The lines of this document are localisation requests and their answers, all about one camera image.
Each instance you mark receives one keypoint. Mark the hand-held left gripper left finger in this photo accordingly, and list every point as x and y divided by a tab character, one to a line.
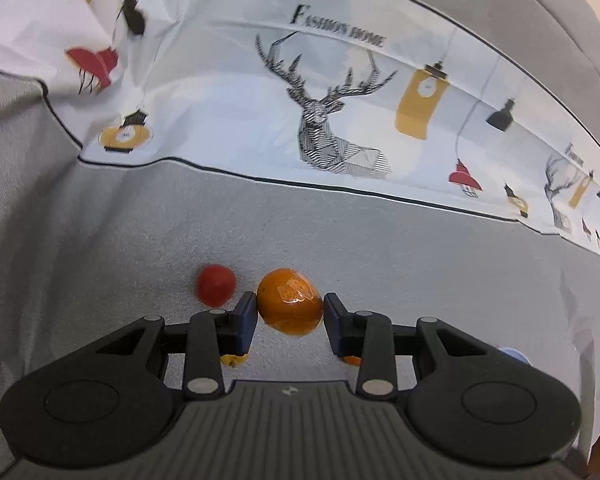
245	322

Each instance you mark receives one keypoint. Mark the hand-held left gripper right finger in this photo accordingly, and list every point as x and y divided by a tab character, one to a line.
334	325

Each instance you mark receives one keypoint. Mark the small yellow fruit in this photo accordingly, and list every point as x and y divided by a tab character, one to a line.
232	360

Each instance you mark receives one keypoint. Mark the orange tangerine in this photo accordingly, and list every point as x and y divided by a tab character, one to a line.
290	305

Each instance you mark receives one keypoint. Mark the light blue plate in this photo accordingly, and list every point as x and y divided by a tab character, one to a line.
517	356

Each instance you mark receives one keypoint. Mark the small orange fruit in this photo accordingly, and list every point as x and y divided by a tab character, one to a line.
352	359

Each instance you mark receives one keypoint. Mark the small red fruit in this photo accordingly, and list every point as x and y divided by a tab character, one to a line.
216	285

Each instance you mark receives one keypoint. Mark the grey tablecloth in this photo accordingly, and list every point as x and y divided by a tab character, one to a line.
130	220

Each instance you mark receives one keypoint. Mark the deer and lantern printed cloth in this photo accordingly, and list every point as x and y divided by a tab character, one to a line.
230	110

